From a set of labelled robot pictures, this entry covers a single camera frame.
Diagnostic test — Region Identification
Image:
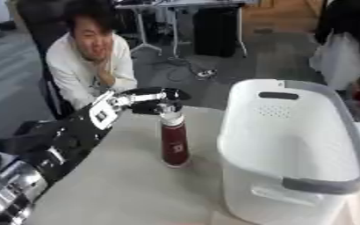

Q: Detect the black office chair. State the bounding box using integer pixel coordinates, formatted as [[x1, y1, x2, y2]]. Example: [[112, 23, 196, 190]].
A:
[[15, 0, 79, 120]]

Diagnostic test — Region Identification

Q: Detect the person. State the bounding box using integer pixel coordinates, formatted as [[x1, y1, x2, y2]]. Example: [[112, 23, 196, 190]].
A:
[[45, 0, 139, 111], [309, 0, 360, 110]]

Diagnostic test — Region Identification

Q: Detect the black cabinet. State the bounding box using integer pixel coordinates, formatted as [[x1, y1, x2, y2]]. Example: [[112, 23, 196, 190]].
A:
[[192, 6, 239, 58]]

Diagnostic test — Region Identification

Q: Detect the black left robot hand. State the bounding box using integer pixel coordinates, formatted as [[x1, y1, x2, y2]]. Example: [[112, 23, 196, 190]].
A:
[[106, 86, 192, 116]]

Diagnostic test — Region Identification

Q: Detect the white power strip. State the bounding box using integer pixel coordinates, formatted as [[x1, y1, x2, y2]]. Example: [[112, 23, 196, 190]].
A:
[[195, 69, 220, 78]]

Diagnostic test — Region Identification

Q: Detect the white laundry basket grey rim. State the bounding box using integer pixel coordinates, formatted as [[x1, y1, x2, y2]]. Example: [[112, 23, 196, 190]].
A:
[[215, 78, 360, 225]]

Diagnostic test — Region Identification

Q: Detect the white desk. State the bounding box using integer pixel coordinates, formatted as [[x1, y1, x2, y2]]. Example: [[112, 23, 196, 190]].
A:
[[112, 0, 249, 60]]

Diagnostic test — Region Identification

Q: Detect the red bottle with white cap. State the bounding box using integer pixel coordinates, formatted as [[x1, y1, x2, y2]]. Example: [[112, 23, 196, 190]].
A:
[[158, 110, 192, 169]]

